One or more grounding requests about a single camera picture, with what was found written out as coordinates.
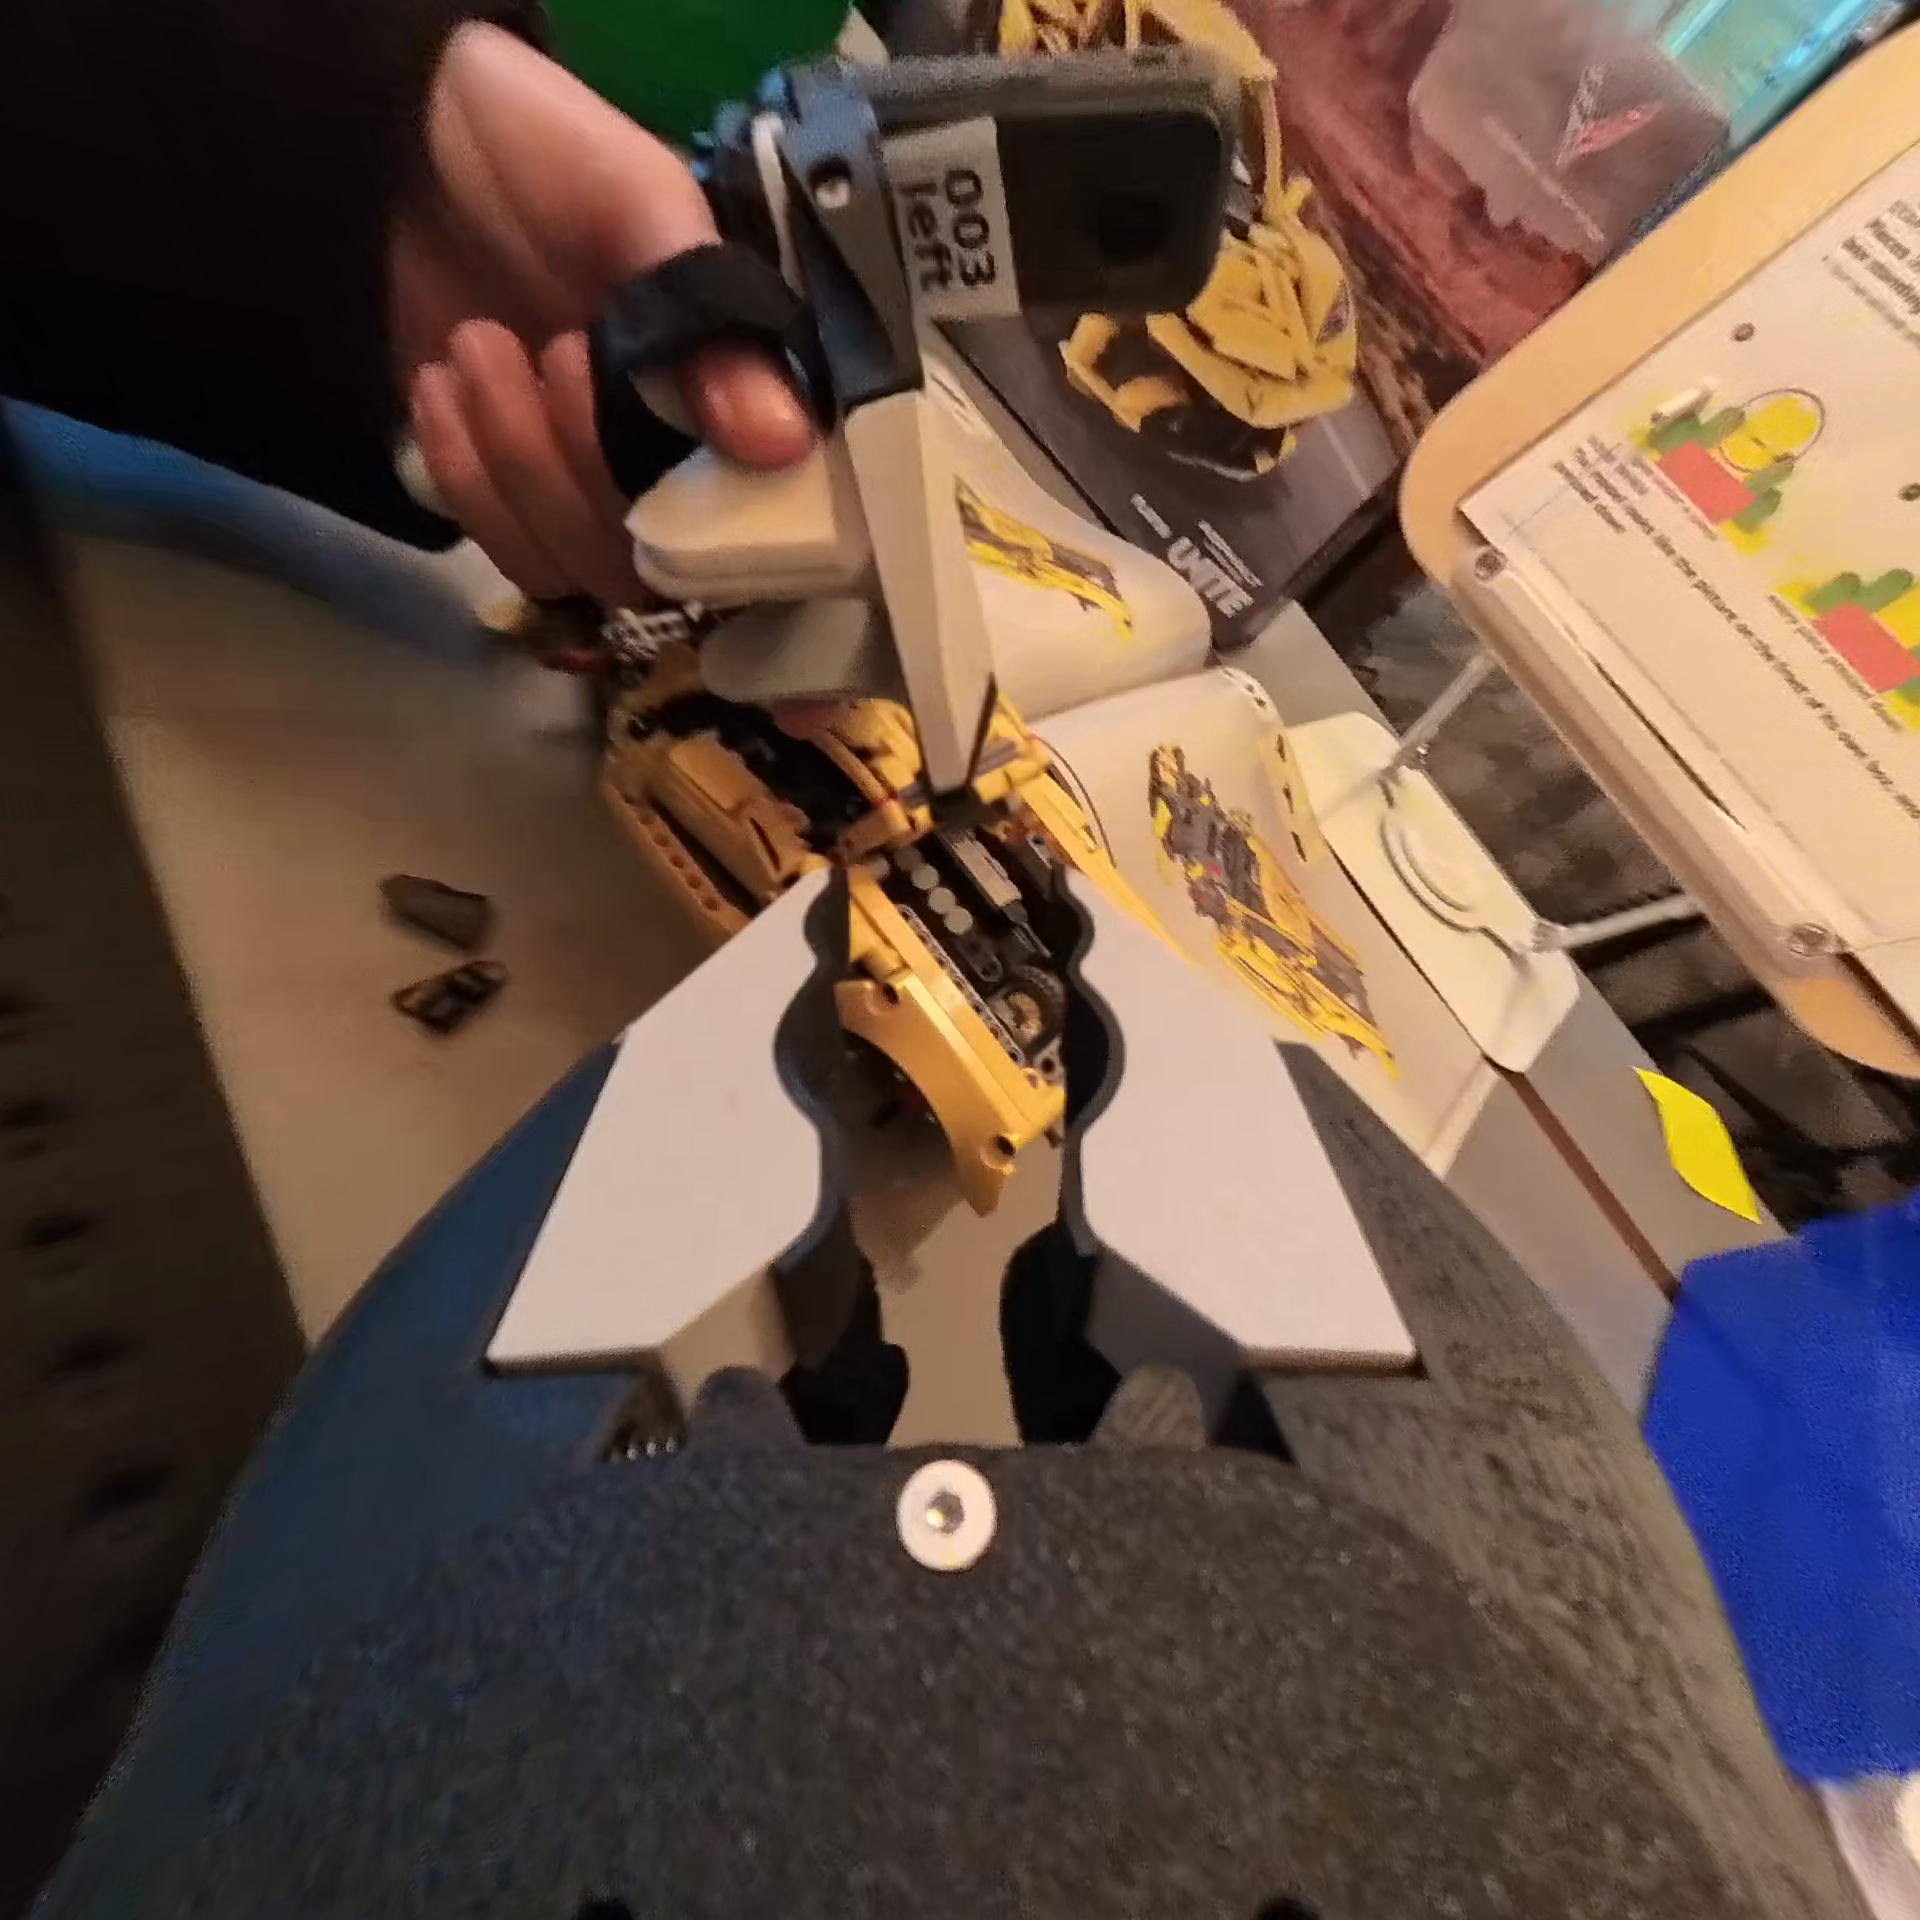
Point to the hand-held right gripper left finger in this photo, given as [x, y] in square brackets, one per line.
[661, 1202]

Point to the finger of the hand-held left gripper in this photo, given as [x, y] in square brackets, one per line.
[930, 601]

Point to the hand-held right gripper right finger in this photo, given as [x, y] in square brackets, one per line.
[1244, 1202]

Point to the instruction booklet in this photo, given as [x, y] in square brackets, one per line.
[1140, 661]

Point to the yellow brick car model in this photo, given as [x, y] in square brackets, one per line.
[960, 1110]

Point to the person's left forearm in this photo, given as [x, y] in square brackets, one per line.
[224, 226]

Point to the grey desk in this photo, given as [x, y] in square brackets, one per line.
[374, 1125]

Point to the person's left hand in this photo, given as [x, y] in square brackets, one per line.
[510, 300]

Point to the short black connector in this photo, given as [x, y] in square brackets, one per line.
[450, 998]

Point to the white document stand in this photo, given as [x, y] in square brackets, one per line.
[1441, 961]

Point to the toy car set box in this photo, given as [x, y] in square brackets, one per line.
[1500, 226]

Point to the green storage bin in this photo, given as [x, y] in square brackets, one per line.
[675, 60]

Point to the yellow sticky note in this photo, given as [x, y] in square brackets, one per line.
[1702, 1149]

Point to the printed instruction sheet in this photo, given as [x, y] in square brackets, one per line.
[1650, 630]

